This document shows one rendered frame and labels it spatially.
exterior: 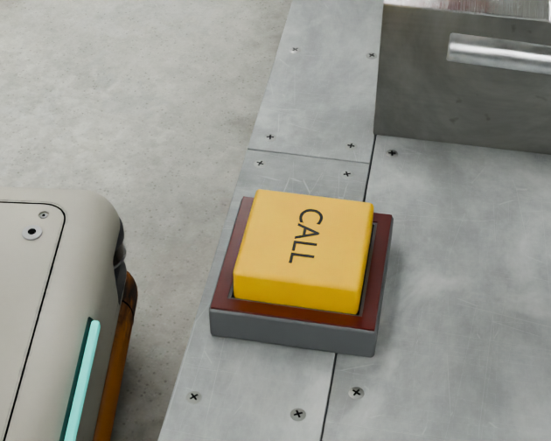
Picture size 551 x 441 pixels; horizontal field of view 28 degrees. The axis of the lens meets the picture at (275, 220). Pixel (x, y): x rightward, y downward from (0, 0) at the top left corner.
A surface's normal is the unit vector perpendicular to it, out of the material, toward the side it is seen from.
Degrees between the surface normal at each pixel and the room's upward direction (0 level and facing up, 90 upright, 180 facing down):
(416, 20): 90
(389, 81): 90
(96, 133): 0
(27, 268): 0
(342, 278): 0
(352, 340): 90
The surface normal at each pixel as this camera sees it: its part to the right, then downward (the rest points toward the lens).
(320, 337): -0.18, 0.69
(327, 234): 0.00, -0.71
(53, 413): 0.63, -0.53
